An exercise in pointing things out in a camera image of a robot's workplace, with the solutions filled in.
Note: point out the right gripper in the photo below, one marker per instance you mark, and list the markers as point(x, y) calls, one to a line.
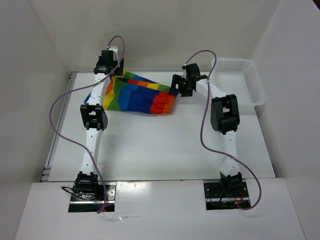
point(176, 79)

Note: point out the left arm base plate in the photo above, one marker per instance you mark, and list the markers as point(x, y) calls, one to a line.
point(81, 202)

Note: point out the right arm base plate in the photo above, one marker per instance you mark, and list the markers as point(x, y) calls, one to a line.
point(216, 199)

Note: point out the white plastic basket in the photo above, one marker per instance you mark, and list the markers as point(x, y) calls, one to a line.
point(240, 77)

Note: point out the rainbow striped shorts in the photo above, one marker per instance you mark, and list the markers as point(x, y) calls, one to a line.
point(129, 93)

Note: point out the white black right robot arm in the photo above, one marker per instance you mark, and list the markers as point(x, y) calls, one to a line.
point(224, 119)

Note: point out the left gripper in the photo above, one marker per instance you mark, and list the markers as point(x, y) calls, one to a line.
point(119, 70)

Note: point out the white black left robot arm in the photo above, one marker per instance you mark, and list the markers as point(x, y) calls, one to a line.
point(95, 121)

